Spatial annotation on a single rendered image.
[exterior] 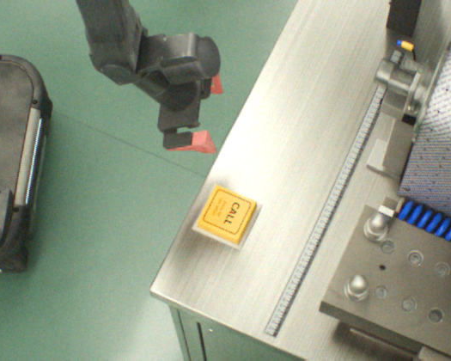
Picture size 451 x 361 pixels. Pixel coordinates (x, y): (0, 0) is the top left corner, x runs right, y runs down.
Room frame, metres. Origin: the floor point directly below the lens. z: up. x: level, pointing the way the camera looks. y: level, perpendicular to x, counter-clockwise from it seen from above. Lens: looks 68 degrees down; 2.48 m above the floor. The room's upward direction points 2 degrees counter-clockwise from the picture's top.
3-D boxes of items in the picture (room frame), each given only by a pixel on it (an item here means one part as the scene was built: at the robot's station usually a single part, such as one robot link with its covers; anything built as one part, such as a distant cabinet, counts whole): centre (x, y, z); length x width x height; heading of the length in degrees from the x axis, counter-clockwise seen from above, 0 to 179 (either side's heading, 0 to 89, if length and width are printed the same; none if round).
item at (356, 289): (0.41, -0.17, 1.05); 0.04 x 0.04 x 0.04
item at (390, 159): (0.66, -0.25, 1.05); 0.06 x 0.05 x 0.31; 63
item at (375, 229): (0.50, -0.20, 1.05); 0.04 x 0.04 x 0.04
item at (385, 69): (0.68, -0.22, 1.18); 0.04 x 0.02 x 0.04; 153
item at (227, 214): (0.57, 0.01, 0.91); 0.07 x 0.07 x 0.02; 63
